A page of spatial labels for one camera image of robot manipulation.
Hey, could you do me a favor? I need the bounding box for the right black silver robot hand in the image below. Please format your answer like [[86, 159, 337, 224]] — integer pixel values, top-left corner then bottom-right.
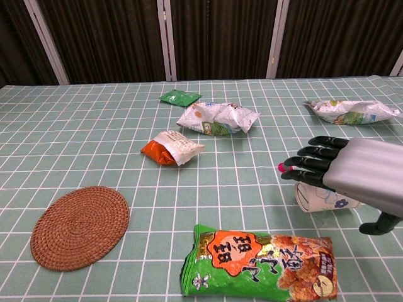
[[278, 135, 403, 236]]

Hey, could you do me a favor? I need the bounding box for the white paper cup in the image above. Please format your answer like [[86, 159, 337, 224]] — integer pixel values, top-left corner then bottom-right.
[[294, 181, 362, 214]]

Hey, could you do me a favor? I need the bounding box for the long white green snack bag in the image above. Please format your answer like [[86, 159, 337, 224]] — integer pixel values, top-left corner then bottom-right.
[[304, 99, 403, 126]]

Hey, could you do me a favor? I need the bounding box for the dark fabric partition panel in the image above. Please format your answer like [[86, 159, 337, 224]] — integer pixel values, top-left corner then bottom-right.
[[0, 0, 59, 89], [37, 0, 167, 85], [276, 0, 403, 79], [169, 0, 280, 81]]

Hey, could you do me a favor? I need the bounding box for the green orange snack bag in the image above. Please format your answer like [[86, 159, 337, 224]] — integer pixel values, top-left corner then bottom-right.
[[179, 223, 338, 302]]

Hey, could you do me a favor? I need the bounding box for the crumpled white snack bag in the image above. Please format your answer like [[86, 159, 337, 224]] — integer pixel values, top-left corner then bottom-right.
[[176, 101, 261, 137]]

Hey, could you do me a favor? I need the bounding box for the orange white snack packet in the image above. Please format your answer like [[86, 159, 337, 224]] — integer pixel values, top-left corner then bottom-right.
[[140, 130, 205, 167]]

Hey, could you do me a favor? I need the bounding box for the small green sachet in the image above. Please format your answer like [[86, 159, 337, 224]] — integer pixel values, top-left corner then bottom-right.
[[159, 89, 203, 108]]

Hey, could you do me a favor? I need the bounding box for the green grid table mat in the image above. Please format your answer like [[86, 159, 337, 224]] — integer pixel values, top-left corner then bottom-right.
[[0, 74, 403, 302]]

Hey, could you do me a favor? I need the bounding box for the round woven brown coaster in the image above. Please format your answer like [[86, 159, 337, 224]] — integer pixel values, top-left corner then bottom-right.
[[30, 186, 130, 272]]

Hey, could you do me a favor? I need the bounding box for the white double partition frame post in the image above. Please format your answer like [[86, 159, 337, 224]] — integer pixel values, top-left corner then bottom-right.
[[156, 0, 178, 82]]

